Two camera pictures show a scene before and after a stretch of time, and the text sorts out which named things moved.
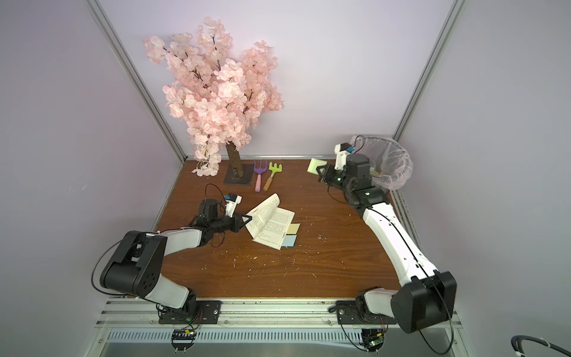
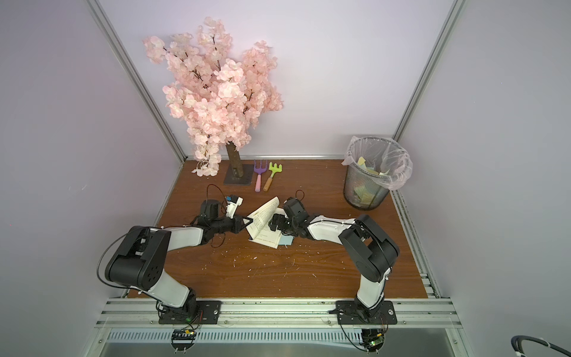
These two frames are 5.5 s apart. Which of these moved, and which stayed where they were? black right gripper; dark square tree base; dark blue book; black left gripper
Moved: black right gripper
Stayed: dark square tree base; dark blue book; black left gripper
